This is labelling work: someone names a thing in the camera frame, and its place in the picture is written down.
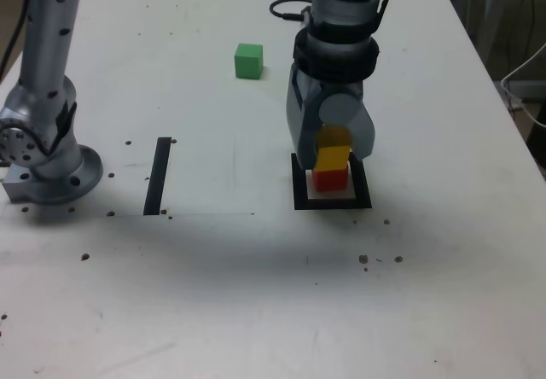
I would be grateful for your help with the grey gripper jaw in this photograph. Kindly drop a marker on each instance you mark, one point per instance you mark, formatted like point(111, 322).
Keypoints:
point(341, 110)
point(305, 131)

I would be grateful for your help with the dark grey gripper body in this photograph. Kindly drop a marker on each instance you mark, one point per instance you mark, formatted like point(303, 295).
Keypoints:
point(343, 88)

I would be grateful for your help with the yellow cube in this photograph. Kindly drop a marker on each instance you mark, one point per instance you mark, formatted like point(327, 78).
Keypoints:
point(332, 157)

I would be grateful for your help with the red cube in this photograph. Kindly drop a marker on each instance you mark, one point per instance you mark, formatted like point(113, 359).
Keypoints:
point(329, 180)

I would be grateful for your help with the green cube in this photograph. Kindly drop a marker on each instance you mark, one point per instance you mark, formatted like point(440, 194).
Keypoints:
point(248, 62)

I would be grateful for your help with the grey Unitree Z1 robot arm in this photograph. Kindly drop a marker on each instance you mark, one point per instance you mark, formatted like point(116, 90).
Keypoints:
point(47, 54)

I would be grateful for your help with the black tape square outline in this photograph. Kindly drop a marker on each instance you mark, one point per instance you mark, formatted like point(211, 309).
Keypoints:
point(362, 182)

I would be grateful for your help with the black tape strip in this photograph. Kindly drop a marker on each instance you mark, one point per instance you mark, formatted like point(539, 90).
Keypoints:
point(157, 174)

